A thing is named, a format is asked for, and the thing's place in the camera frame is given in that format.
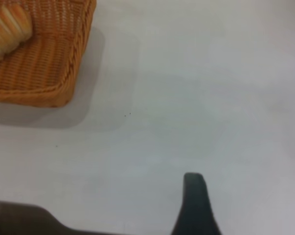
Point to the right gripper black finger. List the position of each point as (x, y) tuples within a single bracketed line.
[(195, 205)]

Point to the orange woven wicker basket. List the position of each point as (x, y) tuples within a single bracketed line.
[(39, 73)]

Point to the striped spiral bread roll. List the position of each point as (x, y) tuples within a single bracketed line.
[(7, 29)]

